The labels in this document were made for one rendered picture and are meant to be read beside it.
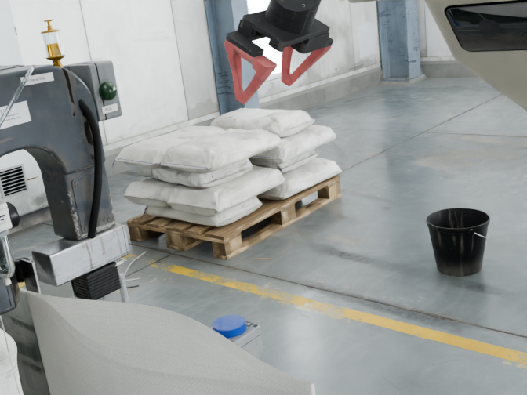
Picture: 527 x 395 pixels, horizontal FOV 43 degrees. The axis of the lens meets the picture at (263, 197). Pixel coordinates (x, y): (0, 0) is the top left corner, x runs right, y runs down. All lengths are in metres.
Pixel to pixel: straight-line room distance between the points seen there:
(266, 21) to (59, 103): 0.38
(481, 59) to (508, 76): 0.05
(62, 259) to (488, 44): 0.69
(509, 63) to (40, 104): 0.66
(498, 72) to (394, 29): 8.53
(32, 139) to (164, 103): 5.50
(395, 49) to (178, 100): 3.86
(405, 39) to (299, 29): 8.64
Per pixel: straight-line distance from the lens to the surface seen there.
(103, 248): 1.12
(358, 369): 2.66
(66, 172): 1.07
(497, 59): 0.97
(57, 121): 1.05
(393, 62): 9.57
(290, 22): 0.80
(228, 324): 1.21
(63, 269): 1.09
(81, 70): 1.10
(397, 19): 9.46
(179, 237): 3.98
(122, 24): 6.24
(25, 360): 2.03
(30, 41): 5.72
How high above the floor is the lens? 1.41
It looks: 17 degrees down
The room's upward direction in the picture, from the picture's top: 7 degrees counter-clockwise
